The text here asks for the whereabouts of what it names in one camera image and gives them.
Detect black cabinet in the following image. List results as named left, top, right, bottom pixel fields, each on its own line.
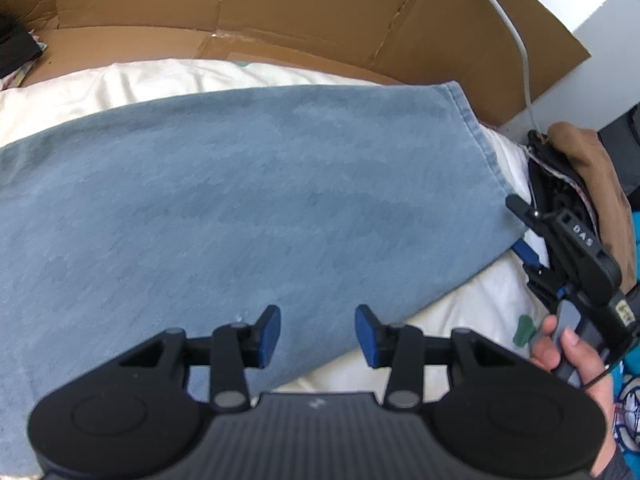
left=597, top=105, right=640, bottom=161

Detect black folded garment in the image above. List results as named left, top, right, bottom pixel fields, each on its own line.
left=525, top=130, right=596, bottom=241

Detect person's right forearm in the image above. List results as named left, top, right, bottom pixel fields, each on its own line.
left=597, top=400, right=638, bottom=480

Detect brown folded garment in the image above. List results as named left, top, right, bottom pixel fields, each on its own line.
left=547, top=122, right=638, bottom=293

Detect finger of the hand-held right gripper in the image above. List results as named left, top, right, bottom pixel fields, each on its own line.
left=511, top=240, right=551, bottom=281
left=506, top=194, right=566, bottom=233

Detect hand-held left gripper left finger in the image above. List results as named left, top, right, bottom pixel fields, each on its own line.
left=118, top=305, right=282, bottom=409

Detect cream bear print bed sheet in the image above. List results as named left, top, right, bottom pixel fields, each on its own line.
left=0, top=59, right=551, bottom=393

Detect light blue jeans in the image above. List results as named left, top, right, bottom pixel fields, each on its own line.
left=0, top=82, right=528, bottom=478

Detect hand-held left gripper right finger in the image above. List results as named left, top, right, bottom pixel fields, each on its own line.
left=355, top=304, right=511, bottom=409

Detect black clothing pile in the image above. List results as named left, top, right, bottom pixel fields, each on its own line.
left=0, top=7, right=43, bottom=78

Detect person's right hand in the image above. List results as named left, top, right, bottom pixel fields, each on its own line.
left=529, top=315, right=615, bottom=427

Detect blue patterned blanket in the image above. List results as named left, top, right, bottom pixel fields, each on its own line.
left=607, top=210, right=640, bottom=461

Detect flat cardboard sheet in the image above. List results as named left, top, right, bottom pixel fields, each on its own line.
left=0, top=0, right=592, bottom=128

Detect white cable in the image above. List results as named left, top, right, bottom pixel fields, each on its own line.
left=457, top=0, right=543, bottom=133

